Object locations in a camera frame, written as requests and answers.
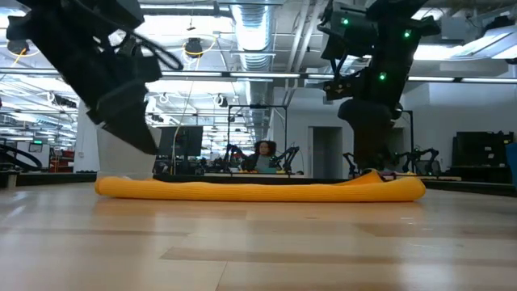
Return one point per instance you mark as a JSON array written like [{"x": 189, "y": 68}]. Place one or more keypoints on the green exit sign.
[{"x": 37, "y": 142}]

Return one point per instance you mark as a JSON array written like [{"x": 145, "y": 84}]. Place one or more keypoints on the background wooden table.
[{"x": 440, "y": 178}]

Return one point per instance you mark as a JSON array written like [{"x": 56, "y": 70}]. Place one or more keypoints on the black gantry frame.
[
  {"x": 258, "y": 106},
  {"x": 412, "y": 133}
]

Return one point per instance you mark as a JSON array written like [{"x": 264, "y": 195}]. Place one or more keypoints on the person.
[{"x": 264, "y": 157}]

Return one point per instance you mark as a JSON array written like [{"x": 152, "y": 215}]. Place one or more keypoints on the black ceiling device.
[
  {"x": 18, "y": 47},
  {"x": 194, "y": 47}
]

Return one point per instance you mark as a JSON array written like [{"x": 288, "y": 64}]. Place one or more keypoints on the small grey post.
[{"x": 12, "y": 180}]

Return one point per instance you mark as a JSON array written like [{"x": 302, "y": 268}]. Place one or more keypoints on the black background robot arm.
[
  {"x": 350, "y": 161},
  {"x": 232, "y": 155},
  {"x": 420, "y": 155},
  {"x": 288, "y": 155}
]

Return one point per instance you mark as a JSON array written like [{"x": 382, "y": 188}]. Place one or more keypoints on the black aluminium table frame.
[{"x": 464, "y": 186}]

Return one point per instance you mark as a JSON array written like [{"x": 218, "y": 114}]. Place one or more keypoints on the ceiling light strip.
[{"x": 262, "y": 74}]

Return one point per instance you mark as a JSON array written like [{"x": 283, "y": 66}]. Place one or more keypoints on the orange microfiber towel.
[{"x": 258, "y": 192}]

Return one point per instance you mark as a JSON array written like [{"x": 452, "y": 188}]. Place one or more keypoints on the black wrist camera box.
[
  {"x": 147, "y": 68},
  {"x": 339, "y": 89}
]

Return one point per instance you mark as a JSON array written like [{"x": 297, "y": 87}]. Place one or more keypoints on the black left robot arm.
[{"x": 52, "y": 28}]

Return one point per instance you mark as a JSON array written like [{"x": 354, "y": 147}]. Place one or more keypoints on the red tool cabinet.
[{"x": 60, "y": 159}]

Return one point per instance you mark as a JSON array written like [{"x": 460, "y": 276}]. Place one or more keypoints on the black background monitor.
[{"x": 187, "y": 141}]

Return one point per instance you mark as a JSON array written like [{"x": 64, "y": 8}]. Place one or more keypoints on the ribbed silver ventilation duct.
[{"x": 252, "y": 32}]

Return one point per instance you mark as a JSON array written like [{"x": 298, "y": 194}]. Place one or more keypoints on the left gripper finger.
[{"x": 133, "y": 125}]

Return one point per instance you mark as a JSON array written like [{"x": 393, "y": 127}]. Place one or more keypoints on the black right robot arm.
[{"x": 393, "y": 44}]

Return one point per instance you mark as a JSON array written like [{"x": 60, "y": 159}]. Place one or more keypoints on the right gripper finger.
[{"x": 373, "y": 137}]

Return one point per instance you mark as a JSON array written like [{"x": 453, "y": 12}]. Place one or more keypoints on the black storage cabinet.
[{"x": 482, "y": 155}]

